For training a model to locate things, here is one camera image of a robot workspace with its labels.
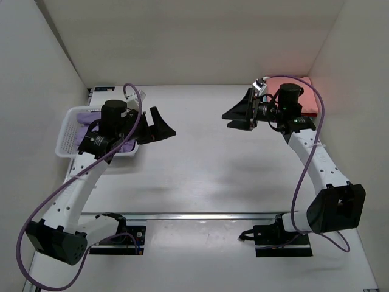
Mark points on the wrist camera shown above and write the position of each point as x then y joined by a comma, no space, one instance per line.
260,86
132,101

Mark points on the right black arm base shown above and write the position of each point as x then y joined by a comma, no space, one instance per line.
272,240

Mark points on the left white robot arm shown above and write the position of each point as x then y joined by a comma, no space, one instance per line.
57,234

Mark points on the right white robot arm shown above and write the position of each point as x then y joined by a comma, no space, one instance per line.
338,203

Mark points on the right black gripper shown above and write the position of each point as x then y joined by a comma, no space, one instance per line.
245,113

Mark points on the purple t shirt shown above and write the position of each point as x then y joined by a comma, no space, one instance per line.
85,119

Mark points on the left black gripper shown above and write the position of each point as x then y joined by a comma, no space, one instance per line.
155,128

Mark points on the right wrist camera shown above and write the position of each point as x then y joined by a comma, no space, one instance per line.
260,86

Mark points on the white plastic basket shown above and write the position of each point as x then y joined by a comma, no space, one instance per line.
66,147

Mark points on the pink folded t shirt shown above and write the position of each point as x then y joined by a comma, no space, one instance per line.
307,100

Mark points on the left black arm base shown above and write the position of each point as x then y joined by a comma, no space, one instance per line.
128,241

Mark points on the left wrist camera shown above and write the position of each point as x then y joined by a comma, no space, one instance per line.
132,101

